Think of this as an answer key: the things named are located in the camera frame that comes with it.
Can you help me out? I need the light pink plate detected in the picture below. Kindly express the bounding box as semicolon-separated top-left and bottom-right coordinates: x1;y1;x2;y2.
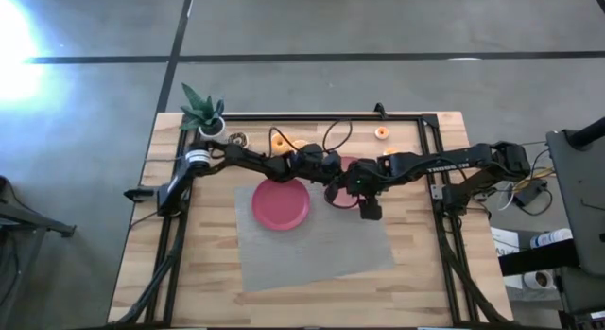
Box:
323;155;363;211

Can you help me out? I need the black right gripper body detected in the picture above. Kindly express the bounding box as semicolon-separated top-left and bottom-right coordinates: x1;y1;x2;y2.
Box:
347;158;384;222

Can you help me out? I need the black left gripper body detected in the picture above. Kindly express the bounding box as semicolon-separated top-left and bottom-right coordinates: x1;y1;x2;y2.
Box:
300;143;344;206

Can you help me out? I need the white bottle blue label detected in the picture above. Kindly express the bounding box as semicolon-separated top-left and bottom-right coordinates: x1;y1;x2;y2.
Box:
528;228;574;250

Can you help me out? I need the black aluminium table frame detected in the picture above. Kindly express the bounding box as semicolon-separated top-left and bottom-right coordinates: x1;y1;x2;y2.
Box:
144;113;478;327

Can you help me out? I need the grey woven placemat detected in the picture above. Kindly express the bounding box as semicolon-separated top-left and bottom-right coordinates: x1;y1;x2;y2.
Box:
234;173;396;293

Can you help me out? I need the black cable bundle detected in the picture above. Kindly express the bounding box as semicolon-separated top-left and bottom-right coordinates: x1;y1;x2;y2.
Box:
111;247;183;326
441;244;510;326

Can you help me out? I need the yellow cable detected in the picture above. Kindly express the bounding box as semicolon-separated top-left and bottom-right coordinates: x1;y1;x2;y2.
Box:
514;166;557;192

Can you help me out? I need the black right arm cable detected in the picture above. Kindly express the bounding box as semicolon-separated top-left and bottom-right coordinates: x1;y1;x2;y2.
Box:
324;182;363;210

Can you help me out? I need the black power adapter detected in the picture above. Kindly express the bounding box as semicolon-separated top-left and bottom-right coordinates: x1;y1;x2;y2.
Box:
512;178;549;208

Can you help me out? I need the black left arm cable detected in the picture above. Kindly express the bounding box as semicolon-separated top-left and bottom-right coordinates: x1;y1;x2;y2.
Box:
268;119;354;156

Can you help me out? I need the black stand with legs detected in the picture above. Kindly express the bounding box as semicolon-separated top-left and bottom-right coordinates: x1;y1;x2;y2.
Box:
0;175;78;239

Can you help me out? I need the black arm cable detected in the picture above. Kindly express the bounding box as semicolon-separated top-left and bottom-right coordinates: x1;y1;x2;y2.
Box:
324;182;363;210
268;119;354;156

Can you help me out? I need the black shelf board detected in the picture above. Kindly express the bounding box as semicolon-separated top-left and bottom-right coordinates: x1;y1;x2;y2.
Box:
498;238;580;278

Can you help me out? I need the chocolate sprinkled donut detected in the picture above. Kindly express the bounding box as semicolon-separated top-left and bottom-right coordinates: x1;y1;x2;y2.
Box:
227;130;251;149

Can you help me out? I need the green plant in white pot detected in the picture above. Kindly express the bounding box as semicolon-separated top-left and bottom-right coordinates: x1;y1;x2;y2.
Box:
179;82;228;142

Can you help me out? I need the white cable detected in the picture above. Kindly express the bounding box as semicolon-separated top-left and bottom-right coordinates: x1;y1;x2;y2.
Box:
495;181;521;213

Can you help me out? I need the grey equipment cart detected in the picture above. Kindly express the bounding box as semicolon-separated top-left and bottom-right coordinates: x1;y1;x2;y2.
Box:
545;115;605;277

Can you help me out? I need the white paper box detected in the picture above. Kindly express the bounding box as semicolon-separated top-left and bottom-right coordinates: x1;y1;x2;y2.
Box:
490;225;521;258

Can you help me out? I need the dark red plate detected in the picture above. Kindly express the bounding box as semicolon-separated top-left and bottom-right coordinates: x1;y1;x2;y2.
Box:
251;177;312;233

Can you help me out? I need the black clamp bracket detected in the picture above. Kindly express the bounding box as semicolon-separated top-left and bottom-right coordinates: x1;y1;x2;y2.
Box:
123;186;157;202

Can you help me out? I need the white tape roll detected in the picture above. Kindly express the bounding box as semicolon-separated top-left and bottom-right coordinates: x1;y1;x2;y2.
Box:
522;269;555;292

